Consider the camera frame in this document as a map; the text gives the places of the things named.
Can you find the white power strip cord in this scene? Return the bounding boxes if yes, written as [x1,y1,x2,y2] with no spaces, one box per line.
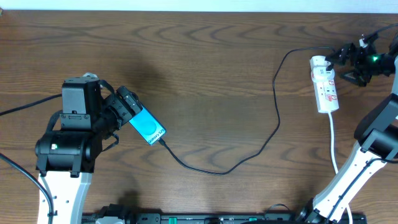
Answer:
[327,112,354,224]

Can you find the black USB charging cable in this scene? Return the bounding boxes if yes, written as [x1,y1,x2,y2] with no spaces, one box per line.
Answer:
[157,46,336,176]

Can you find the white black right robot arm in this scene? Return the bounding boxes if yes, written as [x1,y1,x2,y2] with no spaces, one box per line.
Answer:
[296,37,397,223]

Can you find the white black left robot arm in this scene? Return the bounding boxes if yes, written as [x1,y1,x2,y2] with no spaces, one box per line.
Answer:
[35,75,143,223]

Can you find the white power strip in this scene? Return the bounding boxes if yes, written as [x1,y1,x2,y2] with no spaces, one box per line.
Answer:
[310,55,339,114]

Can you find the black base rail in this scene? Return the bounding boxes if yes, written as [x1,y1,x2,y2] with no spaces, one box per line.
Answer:
[81,203,368,224]

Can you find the white USB charger plug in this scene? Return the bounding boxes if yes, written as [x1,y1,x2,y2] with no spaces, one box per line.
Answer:
[311,67,335,83]

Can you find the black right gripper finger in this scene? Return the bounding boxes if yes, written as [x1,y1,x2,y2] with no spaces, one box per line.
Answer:
[340,70,368,87]
[325,43,356,65]

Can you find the cyan screen Galaxy smartphone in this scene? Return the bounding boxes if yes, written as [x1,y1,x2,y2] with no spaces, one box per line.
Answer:
[129,105,167,146]

